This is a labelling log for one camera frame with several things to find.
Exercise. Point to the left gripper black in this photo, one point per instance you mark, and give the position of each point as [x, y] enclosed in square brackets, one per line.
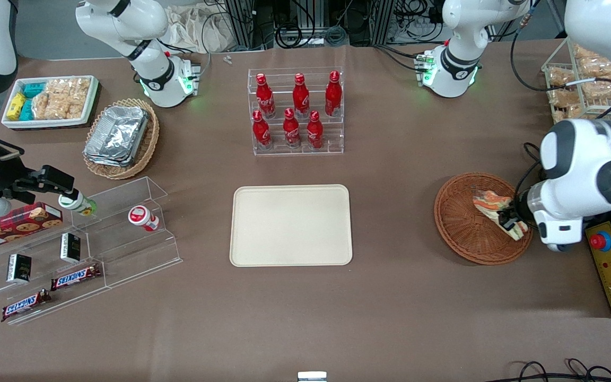
[521, 206]

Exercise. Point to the triangle sandwich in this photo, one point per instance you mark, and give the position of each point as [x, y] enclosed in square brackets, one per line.
[488, 204]

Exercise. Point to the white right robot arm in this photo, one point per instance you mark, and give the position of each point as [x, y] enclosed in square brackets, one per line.
[154, 79]

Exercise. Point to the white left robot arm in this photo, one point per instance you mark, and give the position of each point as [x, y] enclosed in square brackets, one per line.
[456, 66]

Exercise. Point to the brown wicker basket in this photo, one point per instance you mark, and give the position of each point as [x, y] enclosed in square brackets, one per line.
[464, 223]

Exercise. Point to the aluminium foil tray stack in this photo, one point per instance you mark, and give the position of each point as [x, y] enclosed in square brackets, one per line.
[117, 135]

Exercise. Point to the light wicker basket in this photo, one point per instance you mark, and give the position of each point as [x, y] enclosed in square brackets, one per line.
[146, 143]

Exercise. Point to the beige plastic tray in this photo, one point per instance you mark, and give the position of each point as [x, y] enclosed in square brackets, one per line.
[290, 225]

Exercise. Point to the green sunflower snack cup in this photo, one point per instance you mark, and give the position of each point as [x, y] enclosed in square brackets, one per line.
[78, 204]

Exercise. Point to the red plaid cookie box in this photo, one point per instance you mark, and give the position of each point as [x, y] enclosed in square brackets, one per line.
[14, 225]

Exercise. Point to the small black carton box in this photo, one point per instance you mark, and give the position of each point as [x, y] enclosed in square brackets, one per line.
[19, 268]
[70, 247]

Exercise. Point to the clear rice cracker bag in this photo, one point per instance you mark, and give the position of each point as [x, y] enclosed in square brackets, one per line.
[72, 95]
[44, 105]

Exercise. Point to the teal snack packet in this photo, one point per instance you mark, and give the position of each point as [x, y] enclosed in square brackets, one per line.
[27, 110]
[34, 89]

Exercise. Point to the white rectangular snack container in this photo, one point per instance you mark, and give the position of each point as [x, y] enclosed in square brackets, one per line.
[90, 101]

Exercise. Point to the yellow snack packet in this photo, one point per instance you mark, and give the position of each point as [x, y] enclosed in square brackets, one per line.
[16, 104]

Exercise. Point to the red lidded snack cup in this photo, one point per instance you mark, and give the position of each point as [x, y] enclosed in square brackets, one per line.
[143, 217]

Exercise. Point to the clear acrylic tiered shelf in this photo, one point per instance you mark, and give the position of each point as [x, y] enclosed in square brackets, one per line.
[125, 249]

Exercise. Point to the Snickers chocolate bar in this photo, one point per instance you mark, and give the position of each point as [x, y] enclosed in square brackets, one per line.
[25, 305]
[75, 276]

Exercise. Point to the fried snack bag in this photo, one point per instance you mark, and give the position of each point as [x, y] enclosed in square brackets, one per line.
[563, 101]
[597, 71]
[584, 52]
[560, 77]

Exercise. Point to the clear acrylic bottle rack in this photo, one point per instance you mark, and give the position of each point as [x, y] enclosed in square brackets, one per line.
[326, 143]

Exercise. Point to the white cloth bag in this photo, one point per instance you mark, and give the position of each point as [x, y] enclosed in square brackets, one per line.
[194, 29]

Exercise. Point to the red cola bottle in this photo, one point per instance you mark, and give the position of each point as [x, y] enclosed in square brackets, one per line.
[261, 131]
[291, 130]
[333, 95]
[300, 98]
[314, 131]
[264, 98]

